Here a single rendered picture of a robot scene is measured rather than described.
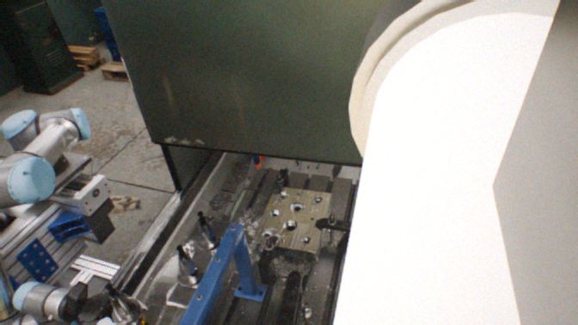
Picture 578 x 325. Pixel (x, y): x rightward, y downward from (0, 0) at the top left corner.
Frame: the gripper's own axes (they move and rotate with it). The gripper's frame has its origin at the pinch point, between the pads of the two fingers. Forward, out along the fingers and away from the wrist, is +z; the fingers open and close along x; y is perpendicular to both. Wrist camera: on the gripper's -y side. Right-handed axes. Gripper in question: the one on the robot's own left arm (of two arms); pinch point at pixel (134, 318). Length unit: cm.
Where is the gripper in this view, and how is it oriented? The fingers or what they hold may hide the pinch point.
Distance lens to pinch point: 100.9
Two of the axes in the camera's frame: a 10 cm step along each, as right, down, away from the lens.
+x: -2.6, 6.4, -7.3
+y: 1.0, 7.7, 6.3
